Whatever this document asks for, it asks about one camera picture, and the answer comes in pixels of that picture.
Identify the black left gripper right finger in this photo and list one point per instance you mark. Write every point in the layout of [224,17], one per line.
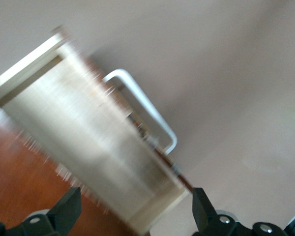
[204,211]

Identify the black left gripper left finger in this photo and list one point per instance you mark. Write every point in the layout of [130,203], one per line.
[64,211]

